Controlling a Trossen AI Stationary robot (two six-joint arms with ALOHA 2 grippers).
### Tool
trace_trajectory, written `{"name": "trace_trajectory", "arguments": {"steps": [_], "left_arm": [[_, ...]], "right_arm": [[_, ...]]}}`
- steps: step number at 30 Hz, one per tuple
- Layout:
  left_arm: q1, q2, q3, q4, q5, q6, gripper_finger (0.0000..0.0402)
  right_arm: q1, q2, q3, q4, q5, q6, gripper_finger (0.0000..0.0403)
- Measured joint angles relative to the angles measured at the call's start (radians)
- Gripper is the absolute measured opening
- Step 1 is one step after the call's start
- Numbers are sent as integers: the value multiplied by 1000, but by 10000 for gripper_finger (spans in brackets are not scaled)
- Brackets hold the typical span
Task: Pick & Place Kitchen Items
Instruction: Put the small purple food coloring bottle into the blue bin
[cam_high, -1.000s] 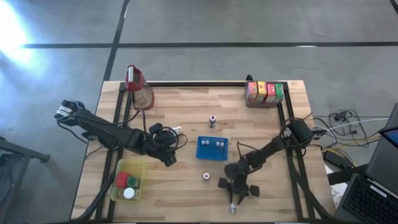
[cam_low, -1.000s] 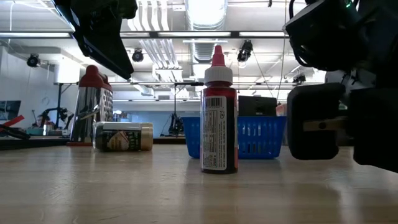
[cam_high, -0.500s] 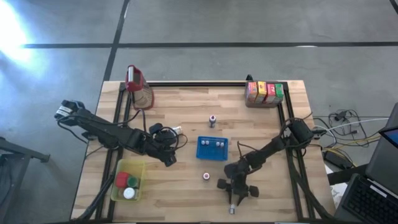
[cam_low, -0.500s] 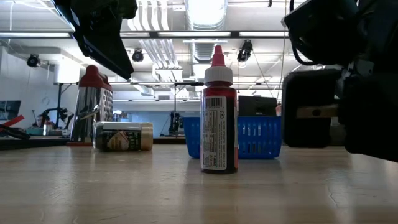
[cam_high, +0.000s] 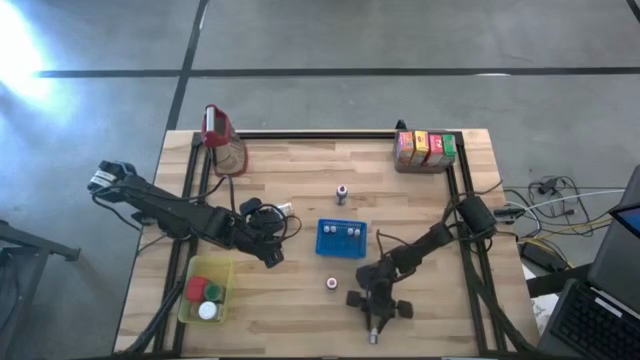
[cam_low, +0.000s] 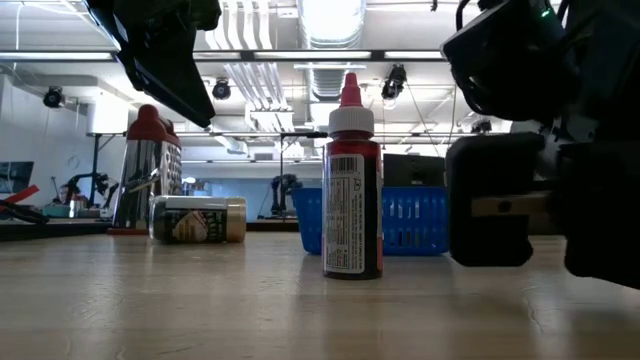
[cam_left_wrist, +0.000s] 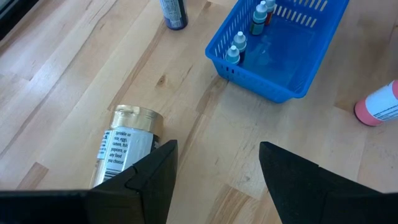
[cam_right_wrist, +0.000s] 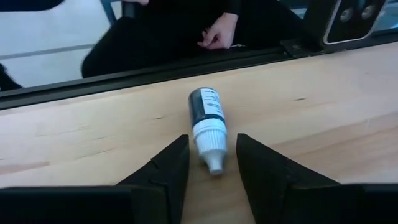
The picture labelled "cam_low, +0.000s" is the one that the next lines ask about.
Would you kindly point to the black ceiling spotlight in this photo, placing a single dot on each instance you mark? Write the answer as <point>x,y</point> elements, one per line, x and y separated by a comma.
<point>481,126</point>
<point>221,89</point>
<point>52,96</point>

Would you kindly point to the black overhead frame bar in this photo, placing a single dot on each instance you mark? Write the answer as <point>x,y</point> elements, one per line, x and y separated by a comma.
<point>300,55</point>

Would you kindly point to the person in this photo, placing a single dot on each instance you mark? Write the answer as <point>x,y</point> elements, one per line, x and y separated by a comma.
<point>65,192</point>

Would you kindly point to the red background bar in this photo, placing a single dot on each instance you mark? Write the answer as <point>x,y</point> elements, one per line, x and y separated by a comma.
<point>22,194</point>

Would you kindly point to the black metal post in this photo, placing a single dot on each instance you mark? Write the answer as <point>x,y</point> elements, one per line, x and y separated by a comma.
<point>95,160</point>

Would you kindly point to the blue plastic basket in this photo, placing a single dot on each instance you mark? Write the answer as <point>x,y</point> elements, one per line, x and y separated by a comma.
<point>415,220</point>

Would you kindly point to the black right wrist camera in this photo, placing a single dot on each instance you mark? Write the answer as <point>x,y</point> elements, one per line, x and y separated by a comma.
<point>510,60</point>

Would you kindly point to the small black background robot arm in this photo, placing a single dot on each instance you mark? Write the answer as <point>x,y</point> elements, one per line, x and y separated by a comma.
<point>95,182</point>
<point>285,192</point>

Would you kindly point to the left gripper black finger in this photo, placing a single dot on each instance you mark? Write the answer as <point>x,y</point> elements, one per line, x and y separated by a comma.
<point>170,85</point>

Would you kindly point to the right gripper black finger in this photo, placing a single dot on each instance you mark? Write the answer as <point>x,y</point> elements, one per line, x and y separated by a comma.
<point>600,215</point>
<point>490,160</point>

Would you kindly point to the dark wall screen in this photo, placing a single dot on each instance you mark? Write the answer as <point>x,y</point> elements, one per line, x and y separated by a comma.
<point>17,172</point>

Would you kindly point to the black ceiling camera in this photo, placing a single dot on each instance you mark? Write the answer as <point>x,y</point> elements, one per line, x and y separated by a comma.
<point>395,82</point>

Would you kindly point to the red icing tube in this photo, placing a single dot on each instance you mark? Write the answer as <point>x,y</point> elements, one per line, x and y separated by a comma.
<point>352,200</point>

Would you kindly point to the black table edge rail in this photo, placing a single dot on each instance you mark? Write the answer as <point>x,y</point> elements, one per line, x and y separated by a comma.
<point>50,230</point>

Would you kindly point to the silver ventilation duct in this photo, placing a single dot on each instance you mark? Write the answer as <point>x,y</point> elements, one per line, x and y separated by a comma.
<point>330,30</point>

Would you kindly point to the glass jar with gold lid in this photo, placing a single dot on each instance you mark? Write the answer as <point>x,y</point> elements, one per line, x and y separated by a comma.
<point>200,220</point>

